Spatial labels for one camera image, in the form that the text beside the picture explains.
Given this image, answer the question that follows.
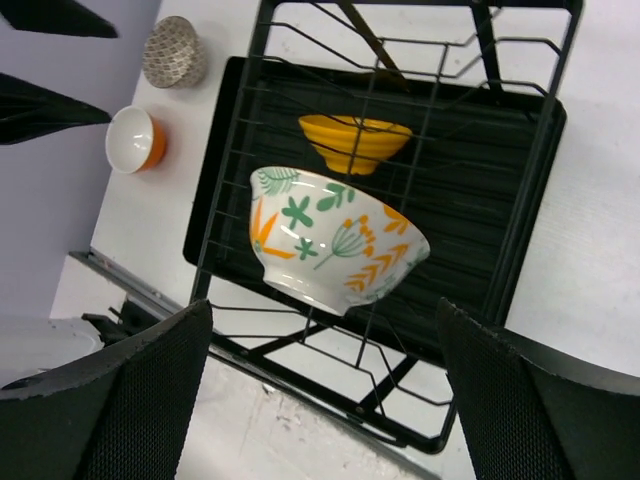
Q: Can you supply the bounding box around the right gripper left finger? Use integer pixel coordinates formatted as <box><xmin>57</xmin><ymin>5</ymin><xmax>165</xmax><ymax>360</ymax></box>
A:
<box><xmin>1</xmin><ymin>300</ymin><xmax>213</xmax><ymax>479</ymax></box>

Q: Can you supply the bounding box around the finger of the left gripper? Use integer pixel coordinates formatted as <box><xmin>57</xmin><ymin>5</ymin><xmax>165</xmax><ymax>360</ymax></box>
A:
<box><xmin>1</xmin><ymin>73</ymin><xmax>111</xmax><ymax>145</ymax></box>
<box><xmin>1</xmin><ymin>0</ymin><xmax>118</xmax><ymax>38</ymax></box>

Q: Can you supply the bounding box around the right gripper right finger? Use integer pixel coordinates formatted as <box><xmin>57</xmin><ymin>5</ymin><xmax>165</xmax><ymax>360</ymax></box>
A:
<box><xmin>436</xmin><ymin>299</ymin><xmax>639</xmax><ymax>479</ymax></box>

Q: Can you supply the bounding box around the orange bowl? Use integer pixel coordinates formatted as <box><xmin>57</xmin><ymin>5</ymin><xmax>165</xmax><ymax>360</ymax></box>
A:
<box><xmin>105</xmin><ymin>105</ymin><xmax>167</xmax><ymax>174</ymax></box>

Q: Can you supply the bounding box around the brown patterned white bowl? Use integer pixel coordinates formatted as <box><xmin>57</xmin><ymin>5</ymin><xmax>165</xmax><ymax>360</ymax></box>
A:
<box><xmin>142</xmin><ymin>16</ymin><xmax>208</xmax><ymax>89</ymax></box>

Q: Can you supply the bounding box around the white floral bowl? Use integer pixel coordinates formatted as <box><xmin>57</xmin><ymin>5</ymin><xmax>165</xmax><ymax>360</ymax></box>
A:
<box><xmin>249</xmin><ymin>166</ymin><xmax>430</xmax><ymax>317</ymax></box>

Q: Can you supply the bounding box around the yellow bowl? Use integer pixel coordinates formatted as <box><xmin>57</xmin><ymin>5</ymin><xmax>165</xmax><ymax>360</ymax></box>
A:
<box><xmin>298</xmin><ymin>114</ymin><xmax>413</xmax><ymax>175</ymax></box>

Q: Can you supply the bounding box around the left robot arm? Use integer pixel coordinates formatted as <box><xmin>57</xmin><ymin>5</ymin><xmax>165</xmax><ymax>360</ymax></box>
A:
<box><xmin>1</xmin><ymin>1</ymin><xmax>118</xmax><ymax>390</ymax></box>

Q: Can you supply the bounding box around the black drip tray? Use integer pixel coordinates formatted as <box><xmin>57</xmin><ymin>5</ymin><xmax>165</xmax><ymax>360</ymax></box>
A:
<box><xmin>183</xmin><ymin>57</ymin><xmax>567</xmax><ymax>362</ymax></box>

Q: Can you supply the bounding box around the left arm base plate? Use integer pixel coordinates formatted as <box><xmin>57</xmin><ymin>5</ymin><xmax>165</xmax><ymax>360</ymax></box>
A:
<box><xmin>81</xmin><ymin>298</ymin><xmax>163</xmax><ymax>346</ymax></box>

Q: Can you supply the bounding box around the black wire dish rack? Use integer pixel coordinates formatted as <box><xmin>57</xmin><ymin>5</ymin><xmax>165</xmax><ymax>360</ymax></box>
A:
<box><xmin>191</xmin><ymin>1</ymin><xmax>583</xmax><ymax>455</ymax></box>

